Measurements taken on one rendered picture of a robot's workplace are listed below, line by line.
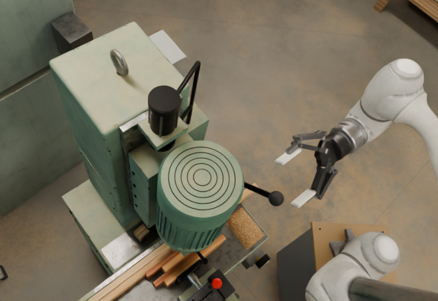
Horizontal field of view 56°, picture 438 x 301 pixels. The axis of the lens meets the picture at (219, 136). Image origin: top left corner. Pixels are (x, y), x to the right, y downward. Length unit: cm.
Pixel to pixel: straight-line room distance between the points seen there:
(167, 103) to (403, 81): 58
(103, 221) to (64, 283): 85
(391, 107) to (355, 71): 210
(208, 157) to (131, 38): 33
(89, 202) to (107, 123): 73
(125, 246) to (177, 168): 72
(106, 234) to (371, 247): 94
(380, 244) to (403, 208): 122
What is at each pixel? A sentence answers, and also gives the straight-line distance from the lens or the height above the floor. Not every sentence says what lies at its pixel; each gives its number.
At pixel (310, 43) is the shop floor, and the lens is 320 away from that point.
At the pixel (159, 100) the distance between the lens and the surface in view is 76.
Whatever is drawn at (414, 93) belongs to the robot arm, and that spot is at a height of 151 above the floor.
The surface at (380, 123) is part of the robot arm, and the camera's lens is 118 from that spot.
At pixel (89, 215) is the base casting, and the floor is 80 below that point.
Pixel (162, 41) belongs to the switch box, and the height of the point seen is 148.
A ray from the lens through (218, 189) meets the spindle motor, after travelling 81.
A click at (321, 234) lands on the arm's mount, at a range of 183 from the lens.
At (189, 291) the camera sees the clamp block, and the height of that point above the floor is 96.
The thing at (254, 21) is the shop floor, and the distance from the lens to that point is 320.
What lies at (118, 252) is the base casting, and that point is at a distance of 149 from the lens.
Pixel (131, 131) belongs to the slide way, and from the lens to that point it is 86.
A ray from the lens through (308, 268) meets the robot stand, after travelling 193.
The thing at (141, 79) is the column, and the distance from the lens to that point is 90.
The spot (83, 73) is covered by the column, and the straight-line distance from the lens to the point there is 92.
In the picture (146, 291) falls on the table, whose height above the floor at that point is 90.
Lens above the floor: 226
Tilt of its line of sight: 61 degrees down
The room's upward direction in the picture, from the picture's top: 18 degrees clockwise
